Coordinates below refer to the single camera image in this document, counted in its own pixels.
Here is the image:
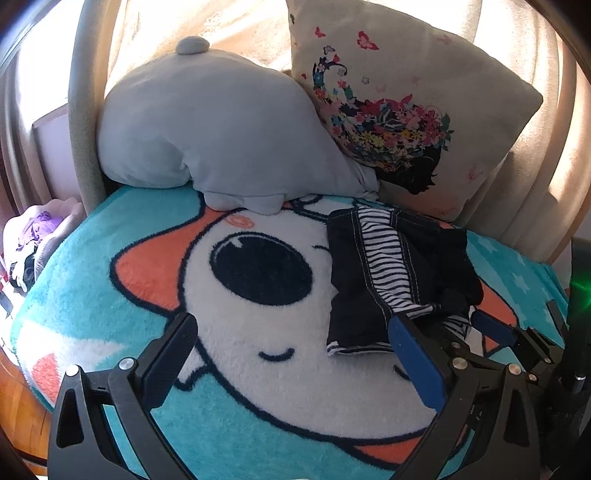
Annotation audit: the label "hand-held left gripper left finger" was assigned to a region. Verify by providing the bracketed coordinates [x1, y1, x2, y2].
[48, 311, 199, 480]

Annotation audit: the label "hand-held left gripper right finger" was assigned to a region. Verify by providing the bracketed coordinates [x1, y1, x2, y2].
[389, 315, 542, 480]

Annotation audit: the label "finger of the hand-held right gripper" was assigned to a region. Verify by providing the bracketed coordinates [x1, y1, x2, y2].
[470, 308, 541, 384]
[546, 299, 571, 344]

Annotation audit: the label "dark pants with striped lining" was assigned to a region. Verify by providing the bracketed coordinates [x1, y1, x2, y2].
[325, 206, 485, 358]

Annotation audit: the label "turquoise star printed blanket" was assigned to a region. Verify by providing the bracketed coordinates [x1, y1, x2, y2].
[9, 185, 571, 480]

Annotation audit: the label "pile of clothes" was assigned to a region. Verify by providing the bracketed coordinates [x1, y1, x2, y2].
[2, 198, 86, 294]

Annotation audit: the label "grey plush pillow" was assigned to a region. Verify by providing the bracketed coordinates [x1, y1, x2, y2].
[96, 37, 380, 217]

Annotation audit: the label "cream floral pillow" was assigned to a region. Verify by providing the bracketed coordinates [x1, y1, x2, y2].
[285, 0, 544, 222]

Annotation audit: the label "cream textured throw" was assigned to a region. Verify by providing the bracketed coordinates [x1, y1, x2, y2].
[111, 0, 296, 75]

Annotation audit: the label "beige round chair frame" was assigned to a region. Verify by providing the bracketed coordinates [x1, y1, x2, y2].
[68, 0, 122, 217]

